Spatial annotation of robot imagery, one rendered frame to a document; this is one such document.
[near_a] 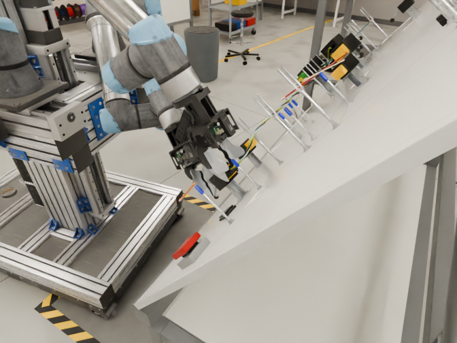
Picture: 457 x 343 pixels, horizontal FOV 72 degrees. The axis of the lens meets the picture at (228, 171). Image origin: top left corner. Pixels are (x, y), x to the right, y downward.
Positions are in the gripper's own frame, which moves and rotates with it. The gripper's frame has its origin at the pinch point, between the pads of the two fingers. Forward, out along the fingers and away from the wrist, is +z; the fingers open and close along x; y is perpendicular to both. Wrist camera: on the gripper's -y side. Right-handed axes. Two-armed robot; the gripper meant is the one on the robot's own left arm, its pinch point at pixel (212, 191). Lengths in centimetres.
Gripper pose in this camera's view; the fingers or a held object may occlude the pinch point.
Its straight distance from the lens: 86.6
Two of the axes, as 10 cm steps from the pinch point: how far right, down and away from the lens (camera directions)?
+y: -3.2, 0.0, -9.5
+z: 4.5, 8.8, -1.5
